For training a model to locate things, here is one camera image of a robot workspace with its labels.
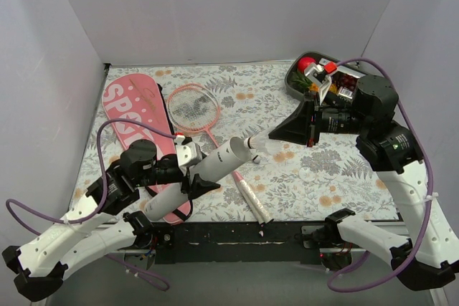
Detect white feather shuttlecock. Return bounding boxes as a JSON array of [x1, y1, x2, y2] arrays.
[[243, 132, 282, 156]]

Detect clear tube lid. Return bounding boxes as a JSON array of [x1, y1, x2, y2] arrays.
[[298, 168, 317, 183]]

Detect white shuttlecock tube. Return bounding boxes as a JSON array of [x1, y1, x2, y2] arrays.
[[144, 137, 251, 221]]

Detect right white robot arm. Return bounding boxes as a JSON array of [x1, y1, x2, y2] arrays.
[[269, 75, 458, 291]]

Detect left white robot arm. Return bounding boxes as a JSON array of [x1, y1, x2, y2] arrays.
[[2, 140, 233, 302]]

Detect pink badminton racket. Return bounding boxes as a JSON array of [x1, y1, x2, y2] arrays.
[[166, 83, 273, 224]]

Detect dark red grapes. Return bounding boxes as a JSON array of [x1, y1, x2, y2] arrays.
[[332, 71, 358, 91]]

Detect white box in tray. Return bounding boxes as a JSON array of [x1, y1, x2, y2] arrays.
[[319, 58, 364, 78]]

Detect green leafy sprig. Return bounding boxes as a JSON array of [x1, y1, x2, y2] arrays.
[[292, 72, 313, 90]]

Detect grey plastic tray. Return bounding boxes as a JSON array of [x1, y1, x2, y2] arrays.
[[284, 52, 366, 107]]

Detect floral table cloth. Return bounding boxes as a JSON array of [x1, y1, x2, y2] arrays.
[[70, 62, 399, 223]]

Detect red apple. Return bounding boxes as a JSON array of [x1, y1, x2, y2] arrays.
[[297, 57, 316, 73]]

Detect pink racket cover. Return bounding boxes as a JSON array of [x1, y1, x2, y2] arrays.
[[101, 72, 194, 224]]

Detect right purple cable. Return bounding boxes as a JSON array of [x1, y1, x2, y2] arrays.
[[326, 57, 437, 292]]

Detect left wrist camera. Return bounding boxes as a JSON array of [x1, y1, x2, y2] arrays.
[[174, 134, 207, 173]]

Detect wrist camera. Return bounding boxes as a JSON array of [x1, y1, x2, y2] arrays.
[[303, 63, 338, 106], [174, 134, 207, 173]]

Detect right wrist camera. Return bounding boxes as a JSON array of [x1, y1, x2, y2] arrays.
[[303, 63, 338, 106]]

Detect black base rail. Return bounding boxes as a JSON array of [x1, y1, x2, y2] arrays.
[[110, 209, 374, 267]]

